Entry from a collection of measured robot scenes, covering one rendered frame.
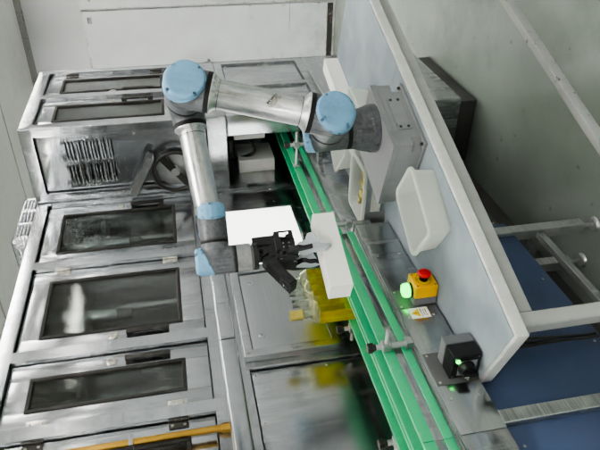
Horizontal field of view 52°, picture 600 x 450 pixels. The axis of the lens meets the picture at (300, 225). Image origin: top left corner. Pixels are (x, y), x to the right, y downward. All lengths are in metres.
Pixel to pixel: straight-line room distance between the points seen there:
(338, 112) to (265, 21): 3.93
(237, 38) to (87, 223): 3.10
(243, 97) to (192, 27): 3.85
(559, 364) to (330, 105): 0.94
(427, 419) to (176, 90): 1.06
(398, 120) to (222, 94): 0.53
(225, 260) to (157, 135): 1.34
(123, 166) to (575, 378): 2.06
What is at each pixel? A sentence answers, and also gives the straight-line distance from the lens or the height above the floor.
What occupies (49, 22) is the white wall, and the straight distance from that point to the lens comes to 6.08.
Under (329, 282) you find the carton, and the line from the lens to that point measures 1.60.
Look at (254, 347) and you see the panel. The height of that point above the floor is 1.28.
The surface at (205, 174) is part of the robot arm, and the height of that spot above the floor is 1.39.
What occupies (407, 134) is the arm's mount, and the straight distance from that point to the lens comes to 1.84.
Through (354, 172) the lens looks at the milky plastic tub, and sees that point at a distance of 2.31.
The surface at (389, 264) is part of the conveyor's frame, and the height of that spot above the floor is 0.83.
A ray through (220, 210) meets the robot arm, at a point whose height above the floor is 1.37.
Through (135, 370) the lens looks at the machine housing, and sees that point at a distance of 2.14.
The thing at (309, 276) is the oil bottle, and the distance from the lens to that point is 2.13.
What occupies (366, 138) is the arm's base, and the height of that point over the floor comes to 0.90.
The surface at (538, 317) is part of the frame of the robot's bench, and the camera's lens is 1.60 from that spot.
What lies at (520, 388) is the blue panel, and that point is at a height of 0.65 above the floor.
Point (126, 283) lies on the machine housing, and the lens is 2.49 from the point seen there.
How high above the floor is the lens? 1.45
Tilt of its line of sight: 10 degrees down
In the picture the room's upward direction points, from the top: 96 degrees counter-clockwise
